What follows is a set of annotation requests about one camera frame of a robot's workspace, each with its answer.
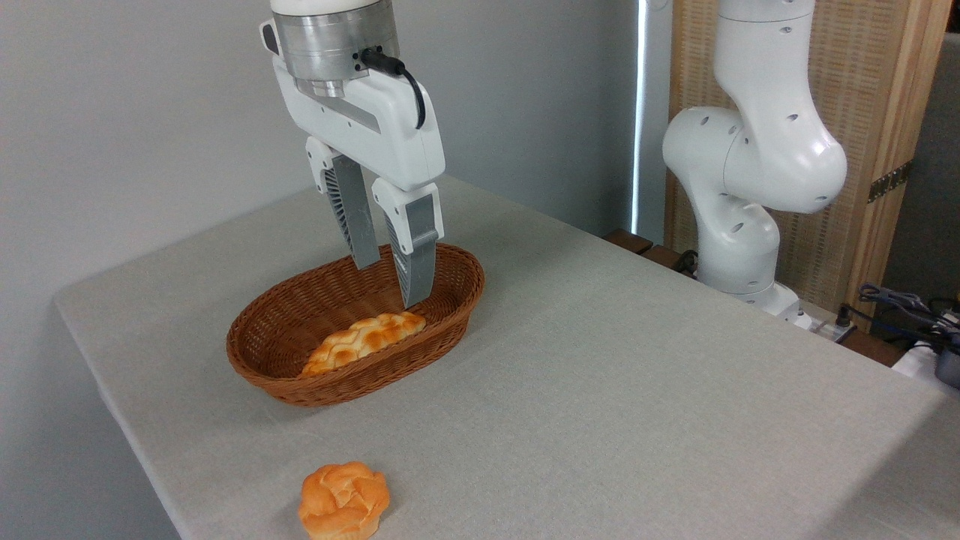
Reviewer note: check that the wooden rattan screen panel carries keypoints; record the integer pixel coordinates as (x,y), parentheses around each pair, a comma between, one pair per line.
(870,82)

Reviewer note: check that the grey tablecloth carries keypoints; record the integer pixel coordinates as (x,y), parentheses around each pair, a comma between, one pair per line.
(600,390)

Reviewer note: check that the brown oval wicker basket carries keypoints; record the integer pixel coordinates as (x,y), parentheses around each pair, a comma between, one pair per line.
(360,384)

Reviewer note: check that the black metal hinge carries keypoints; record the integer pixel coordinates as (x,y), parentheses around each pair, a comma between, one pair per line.
(890,181)

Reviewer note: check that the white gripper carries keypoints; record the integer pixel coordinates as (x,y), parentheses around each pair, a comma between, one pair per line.
(382,131)

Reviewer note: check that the long patterned bread loaf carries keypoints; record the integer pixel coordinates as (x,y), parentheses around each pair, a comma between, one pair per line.
(364,339)

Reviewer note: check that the round muffin-shaped bread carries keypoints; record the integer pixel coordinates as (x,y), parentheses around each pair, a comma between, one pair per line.
(341,502)

